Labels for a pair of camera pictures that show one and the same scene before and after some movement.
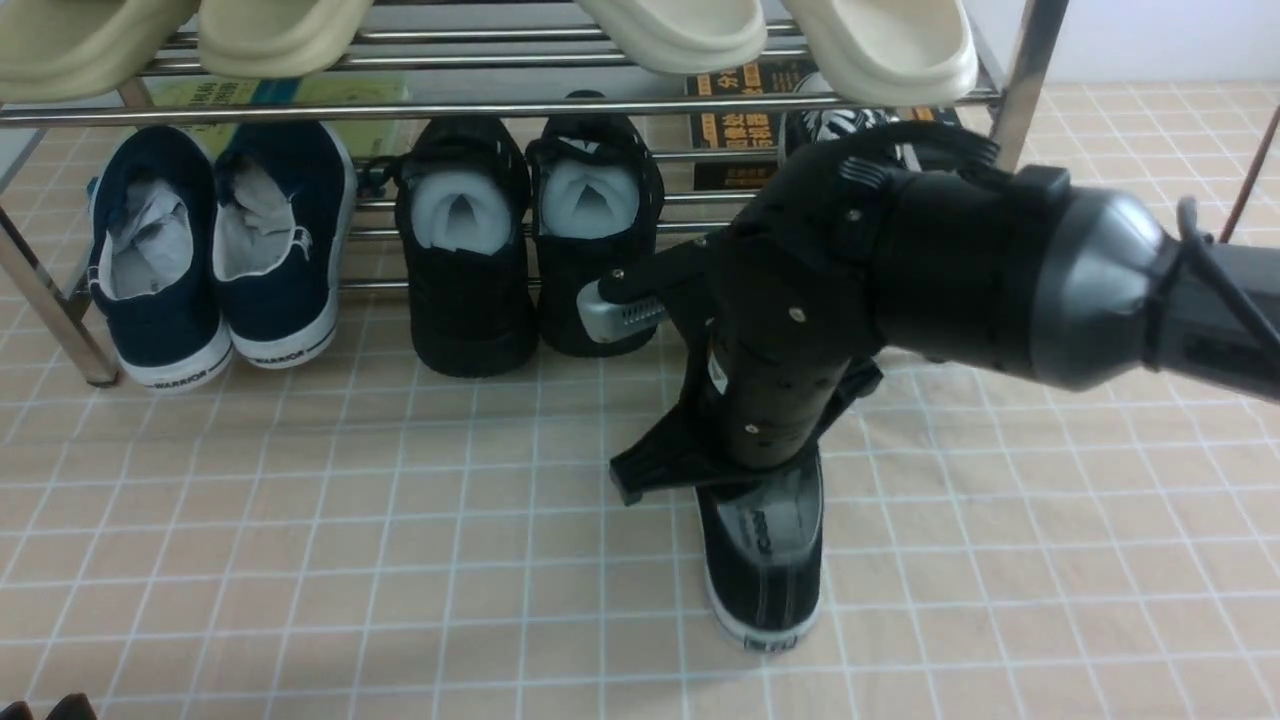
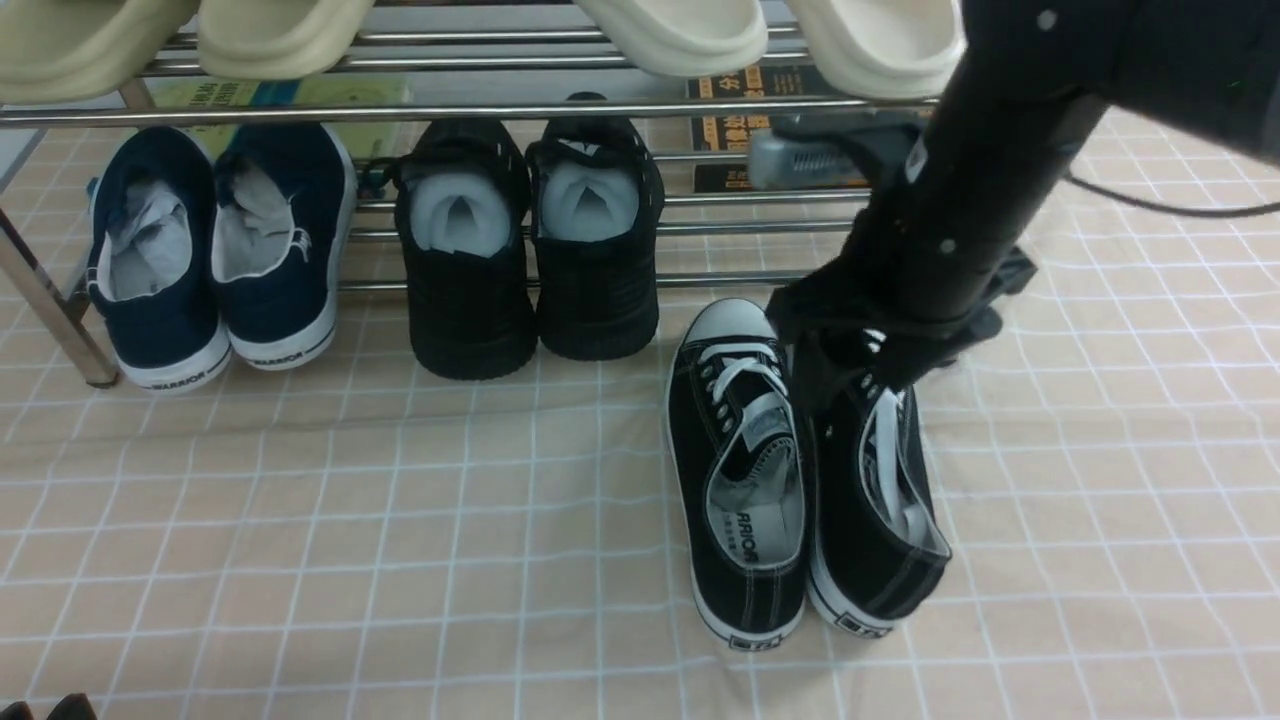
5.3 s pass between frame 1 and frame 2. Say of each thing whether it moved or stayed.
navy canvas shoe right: stayed
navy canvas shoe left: stayed
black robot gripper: moved
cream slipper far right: stayed
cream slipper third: stayed
